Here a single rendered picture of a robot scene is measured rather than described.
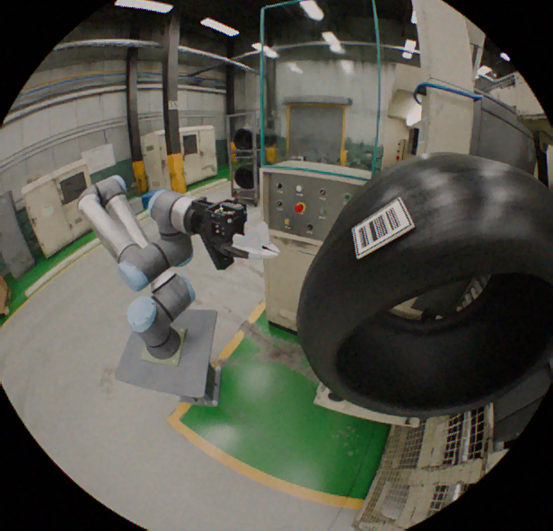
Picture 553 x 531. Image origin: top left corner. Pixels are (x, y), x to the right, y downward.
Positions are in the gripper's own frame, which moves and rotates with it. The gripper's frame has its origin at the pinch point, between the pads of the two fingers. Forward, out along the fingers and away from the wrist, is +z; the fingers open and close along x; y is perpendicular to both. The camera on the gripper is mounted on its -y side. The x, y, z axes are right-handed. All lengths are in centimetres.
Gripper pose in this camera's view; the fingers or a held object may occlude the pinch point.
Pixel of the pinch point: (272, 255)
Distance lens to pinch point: 38.2
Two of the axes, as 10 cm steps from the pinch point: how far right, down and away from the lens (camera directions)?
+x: 4.5, -5.0, 7.4
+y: 1.0, -7.9, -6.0
